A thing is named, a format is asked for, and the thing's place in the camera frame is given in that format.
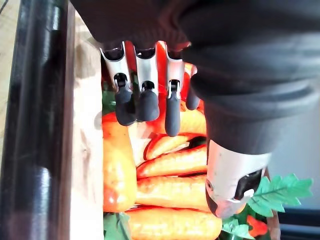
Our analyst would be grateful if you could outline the large green plastic leaf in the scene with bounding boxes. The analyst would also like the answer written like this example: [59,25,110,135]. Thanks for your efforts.
[246,173,314,218]

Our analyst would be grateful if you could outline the small red-orange vegetable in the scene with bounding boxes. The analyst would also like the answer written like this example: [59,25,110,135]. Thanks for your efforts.
[245,214,269,238]

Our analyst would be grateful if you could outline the black metal shelf post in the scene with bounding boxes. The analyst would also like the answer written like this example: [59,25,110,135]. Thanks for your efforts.
[0,0,73,240]

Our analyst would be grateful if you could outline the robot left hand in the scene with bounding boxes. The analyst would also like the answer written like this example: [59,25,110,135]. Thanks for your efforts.
[69,0,320,219]

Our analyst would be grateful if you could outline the dark shelf rail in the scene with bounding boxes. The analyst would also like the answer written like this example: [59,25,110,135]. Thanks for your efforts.
[277,206,320,240]

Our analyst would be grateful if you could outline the fat orange carrot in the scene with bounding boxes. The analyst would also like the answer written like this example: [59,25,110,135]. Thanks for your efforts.
[102,112,138,213]

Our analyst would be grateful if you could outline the small orange carrot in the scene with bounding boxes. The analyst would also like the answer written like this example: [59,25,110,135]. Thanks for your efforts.
[144,134,198,161]

